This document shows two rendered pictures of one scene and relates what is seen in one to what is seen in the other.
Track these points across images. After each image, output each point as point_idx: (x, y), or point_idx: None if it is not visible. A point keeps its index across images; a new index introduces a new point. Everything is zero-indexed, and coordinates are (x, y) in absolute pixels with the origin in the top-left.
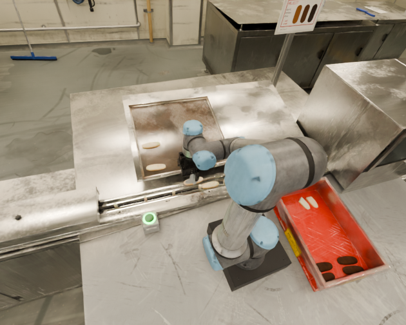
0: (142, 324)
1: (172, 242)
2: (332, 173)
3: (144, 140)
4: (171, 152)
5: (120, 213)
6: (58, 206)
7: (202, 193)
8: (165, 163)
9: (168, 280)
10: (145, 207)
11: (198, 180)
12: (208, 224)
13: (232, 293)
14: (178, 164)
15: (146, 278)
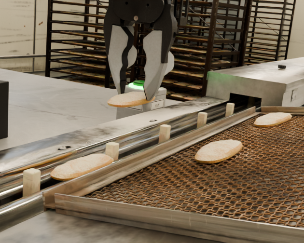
0: (36, 89)
1: (72, 120)
2: None
3: None
4: None
5: (202, 103)
6: (273, 74)
7: (83, 141)
8: (272, 128)
9: (35, 103)
10: (180, 111)
11: (106, 47)
12: (8, 85)
13: None
14: (185, 12)
15: (72, 101)
